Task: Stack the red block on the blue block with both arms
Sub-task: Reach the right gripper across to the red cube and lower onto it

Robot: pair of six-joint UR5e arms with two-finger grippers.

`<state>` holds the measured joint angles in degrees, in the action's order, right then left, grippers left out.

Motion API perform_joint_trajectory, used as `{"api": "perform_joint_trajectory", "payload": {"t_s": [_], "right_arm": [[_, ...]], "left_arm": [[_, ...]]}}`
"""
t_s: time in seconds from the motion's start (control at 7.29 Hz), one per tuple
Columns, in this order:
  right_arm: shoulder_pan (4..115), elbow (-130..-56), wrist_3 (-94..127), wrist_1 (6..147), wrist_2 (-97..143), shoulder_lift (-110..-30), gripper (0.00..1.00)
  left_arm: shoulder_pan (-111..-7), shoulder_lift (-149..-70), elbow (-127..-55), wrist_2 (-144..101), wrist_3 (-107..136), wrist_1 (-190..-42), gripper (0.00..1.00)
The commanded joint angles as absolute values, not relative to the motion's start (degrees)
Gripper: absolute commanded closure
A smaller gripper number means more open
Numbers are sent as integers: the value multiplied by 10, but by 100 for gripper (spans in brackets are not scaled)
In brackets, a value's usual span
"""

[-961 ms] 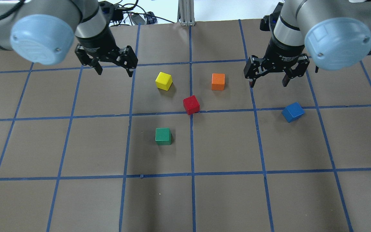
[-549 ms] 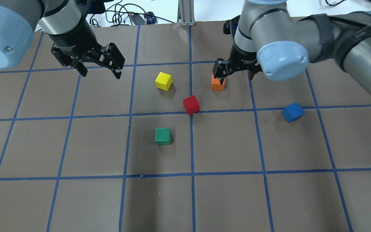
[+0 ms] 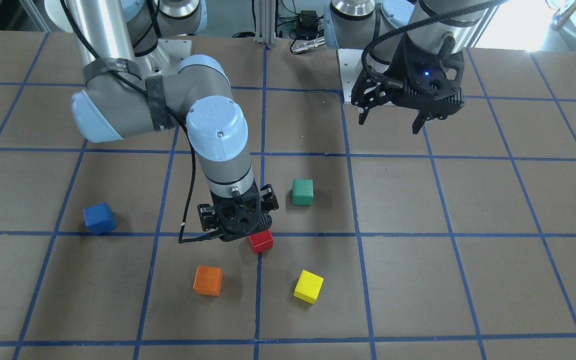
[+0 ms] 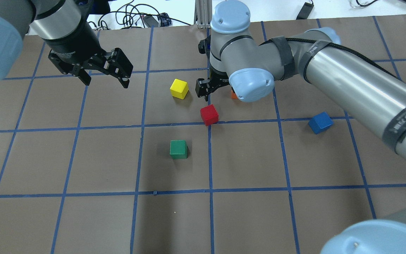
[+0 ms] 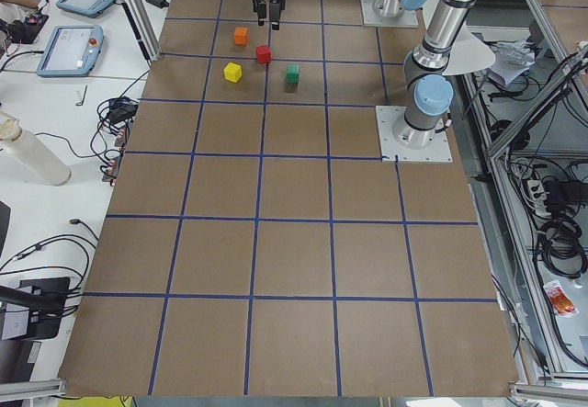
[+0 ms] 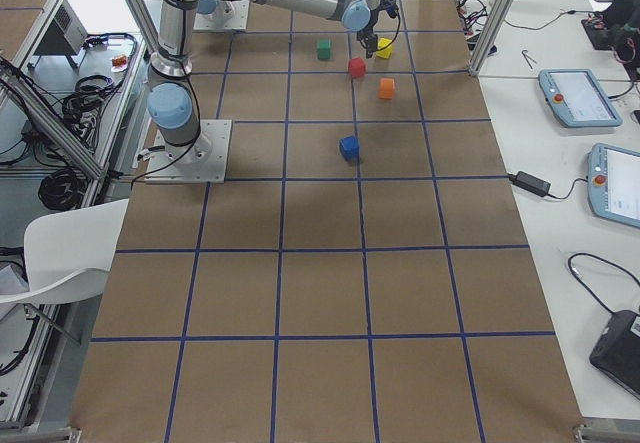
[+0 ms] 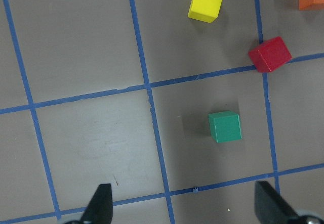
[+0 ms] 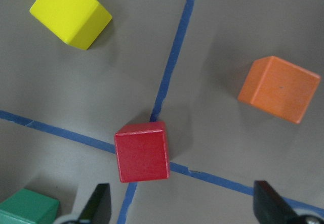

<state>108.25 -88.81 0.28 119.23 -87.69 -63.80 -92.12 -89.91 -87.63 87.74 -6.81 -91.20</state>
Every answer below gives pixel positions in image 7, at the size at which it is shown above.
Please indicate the yellow block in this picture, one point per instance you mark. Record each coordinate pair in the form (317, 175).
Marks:
(204, 10)

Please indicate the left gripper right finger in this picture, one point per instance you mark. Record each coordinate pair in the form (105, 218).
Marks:
(271, 207)

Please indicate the red block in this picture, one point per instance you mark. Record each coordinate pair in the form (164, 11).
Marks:
(270, 55)

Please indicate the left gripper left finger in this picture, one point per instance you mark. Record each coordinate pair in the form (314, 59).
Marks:
(100, 207)

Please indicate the green block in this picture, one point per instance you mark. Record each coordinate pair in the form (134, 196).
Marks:
(225, 126)

